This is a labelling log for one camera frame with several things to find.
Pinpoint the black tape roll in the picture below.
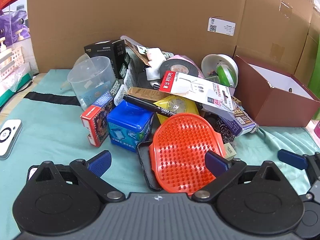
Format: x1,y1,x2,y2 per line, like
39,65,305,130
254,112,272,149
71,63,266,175
159,57,200,80

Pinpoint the large brown cardboard box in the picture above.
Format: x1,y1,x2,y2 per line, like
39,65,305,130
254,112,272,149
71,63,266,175
26,0,320,80

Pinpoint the black label blister pack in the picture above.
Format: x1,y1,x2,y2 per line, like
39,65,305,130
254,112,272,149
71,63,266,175
109,79,128,105
122,66,138,89

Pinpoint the yellow packet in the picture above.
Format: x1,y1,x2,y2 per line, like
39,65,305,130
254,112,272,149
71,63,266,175
153,95,200,125

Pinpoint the green fabric bag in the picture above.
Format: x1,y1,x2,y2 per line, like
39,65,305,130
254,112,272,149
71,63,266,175
307,10,320,120

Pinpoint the white plush toy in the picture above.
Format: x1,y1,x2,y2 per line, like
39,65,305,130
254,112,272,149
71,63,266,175
146,47,167,81

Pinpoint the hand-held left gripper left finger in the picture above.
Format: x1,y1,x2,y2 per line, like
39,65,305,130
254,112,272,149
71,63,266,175
27,151,125,203

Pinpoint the white wireless charger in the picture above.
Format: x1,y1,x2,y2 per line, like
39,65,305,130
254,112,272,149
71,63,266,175
0,119,22,159

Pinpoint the purple packet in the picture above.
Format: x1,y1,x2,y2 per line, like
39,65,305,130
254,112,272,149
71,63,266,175
220,105,259,137

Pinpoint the black carton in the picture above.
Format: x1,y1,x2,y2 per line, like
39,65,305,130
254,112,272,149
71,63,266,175
84,39,127,80

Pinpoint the green tape roll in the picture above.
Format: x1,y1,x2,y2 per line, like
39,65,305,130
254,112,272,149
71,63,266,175
216,64,237,88

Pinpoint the red and white card package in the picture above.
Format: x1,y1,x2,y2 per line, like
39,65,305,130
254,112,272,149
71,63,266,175
159,70,236,111

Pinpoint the purple plastic bag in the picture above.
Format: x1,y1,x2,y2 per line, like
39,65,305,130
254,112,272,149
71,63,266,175
0,9,31,46

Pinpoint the clear plastic measuring cup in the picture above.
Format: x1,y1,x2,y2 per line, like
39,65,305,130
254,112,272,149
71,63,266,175
67,56,118,111

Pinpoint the white bowl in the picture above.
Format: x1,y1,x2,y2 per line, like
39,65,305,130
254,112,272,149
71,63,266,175
201,54,238,88

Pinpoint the black marker pen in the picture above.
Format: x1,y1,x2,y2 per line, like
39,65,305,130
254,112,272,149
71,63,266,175
122,94,181,117

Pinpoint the white eraser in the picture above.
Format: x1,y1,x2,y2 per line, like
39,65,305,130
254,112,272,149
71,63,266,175
224,142,237,159

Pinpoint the maroon cardboard box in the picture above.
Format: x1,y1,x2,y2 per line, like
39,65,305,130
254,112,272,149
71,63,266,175
232,55,320,128

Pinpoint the red playing card box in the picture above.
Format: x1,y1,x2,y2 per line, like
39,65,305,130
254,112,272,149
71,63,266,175
80,91,115,147

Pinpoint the white shipping label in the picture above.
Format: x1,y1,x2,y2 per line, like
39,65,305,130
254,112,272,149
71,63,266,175
207,17,236,36

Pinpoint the steel wool scrubber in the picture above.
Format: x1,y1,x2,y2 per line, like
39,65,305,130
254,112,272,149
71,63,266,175
214,117,237,143

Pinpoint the brown kraft packet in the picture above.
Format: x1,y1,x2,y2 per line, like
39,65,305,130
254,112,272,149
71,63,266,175
120,35,151,68

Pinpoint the white perforated basket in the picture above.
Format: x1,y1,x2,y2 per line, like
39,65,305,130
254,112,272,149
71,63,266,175
0,37,26,80

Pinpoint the brown and gold packet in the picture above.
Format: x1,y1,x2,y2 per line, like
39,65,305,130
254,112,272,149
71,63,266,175
126,87,171,103

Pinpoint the orange rubber bristle brush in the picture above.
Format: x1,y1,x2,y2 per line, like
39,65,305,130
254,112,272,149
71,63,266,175
149,113,225,197

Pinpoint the black tray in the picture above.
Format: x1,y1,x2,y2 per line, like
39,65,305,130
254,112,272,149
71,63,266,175
136,140,163,191

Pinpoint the blue printed box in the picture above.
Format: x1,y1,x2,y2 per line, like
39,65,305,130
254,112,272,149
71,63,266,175
107,100,154,153

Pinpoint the pink patterned packet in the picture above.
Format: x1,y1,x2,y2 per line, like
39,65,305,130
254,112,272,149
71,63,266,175
175,54,203,78

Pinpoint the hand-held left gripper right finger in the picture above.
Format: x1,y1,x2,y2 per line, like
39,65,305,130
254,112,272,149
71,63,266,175
191,151,290,203

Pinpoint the teal cloth mat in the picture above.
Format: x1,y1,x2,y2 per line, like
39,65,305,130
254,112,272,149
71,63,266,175
0,69,320,238

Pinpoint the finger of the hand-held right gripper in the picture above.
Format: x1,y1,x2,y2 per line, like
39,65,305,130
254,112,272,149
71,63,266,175
278,149,308,170

